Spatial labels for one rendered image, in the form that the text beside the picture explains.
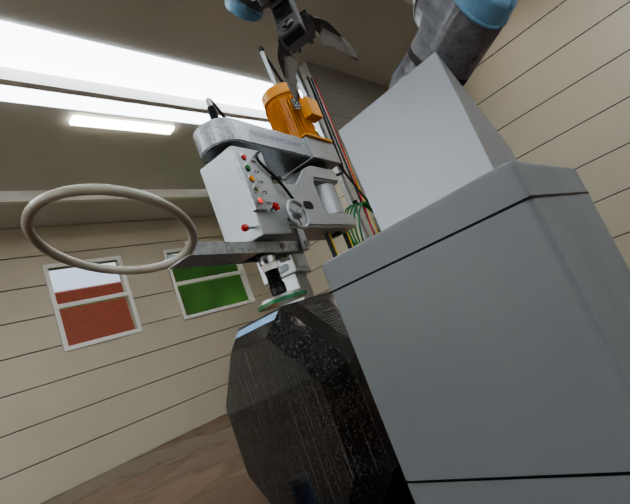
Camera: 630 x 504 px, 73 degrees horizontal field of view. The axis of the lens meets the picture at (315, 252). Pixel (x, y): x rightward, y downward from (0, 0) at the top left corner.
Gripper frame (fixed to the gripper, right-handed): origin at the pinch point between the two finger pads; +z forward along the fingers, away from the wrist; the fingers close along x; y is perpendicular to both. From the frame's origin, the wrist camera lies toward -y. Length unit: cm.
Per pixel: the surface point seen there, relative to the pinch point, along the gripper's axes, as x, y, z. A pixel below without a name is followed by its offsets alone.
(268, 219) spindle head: 55, 63, 42
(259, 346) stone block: 72, 20, 67
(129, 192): 60, 10, -4
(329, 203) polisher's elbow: 42, 119, 72
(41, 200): 79, 7, -16
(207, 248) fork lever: 68, 34, 29
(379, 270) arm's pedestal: 6.6, -32.9, 26.0
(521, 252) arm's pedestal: -14, -45, 26
